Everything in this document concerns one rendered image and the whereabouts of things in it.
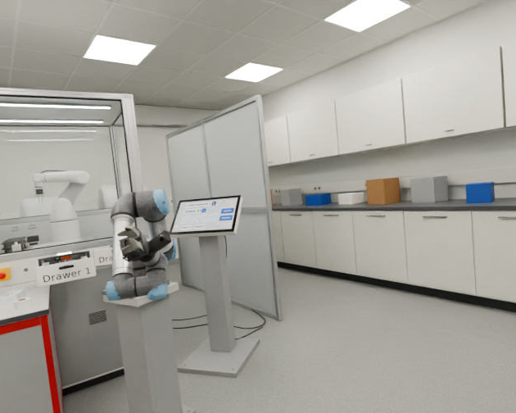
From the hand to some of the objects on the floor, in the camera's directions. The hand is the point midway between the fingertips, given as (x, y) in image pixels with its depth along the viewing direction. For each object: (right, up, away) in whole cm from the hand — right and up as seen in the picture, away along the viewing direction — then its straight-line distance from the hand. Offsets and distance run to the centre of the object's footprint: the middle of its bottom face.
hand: (130, 233), depth 110 cm
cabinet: (-96, -114, +159) cm, 218 cm away
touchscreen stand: (+14, -104, +146) cm, 180 cm away
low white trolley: (-95, -120, +68) cm, 167 cm away
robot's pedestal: (-15, -111, +79) cm, 137 cm away
